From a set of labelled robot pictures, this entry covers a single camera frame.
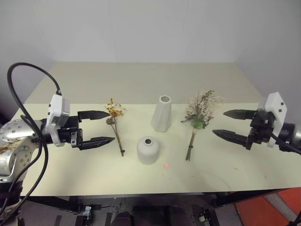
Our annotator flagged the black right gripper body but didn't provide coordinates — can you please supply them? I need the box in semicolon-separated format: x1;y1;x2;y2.
246;110;276;151

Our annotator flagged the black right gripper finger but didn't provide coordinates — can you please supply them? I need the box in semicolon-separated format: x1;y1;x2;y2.
212;129;250;148
222;109;256;121

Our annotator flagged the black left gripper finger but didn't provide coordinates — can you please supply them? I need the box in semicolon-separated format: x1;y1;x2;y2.
77;110;111;122
79;137;116;151

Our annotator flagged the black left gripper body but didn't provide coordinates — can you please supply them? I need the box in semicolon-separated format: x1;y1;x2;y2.
57;115;84;149

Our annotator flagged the short round white vase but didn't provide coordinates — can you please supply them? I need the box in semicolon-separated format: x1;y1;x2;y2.
137;136;160;165

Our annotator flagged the tall white ceramic vase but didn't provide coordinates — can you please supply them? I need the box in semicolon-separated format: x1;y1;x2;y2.
150;95;172;133

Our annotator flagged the dried orange flower stem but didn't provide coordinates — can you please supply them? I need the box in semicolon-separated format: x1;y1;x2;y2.
104;98;127;157

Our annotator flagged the dried white green flower bouquet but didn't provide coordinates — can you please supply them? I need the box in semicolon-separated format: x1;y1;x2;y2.
180;89;224;162

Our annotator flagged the dark rounded shape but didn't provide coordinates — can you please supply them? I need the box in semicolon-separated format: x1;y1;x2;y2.
110;210;135;226

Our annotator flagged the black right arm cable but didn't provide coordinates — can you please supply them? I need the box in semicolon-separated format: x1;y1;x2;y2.
270;133;301;155

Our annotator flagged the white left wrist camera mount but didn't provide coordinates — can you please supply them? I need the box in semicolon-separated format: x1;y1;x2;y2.
46;94;71;147

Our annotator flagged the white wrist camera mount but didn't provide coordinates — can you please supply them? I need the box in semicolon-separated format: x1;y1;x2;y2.
256;92;289;148
46;94;71;147

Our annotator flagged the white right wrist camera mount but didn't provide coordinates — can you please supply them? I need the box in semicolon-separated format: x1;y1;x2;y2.
256;92;289;148

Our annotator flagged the black table frame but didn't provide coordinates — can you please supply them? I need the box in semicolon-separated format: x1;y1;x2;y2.
21;187;301;214

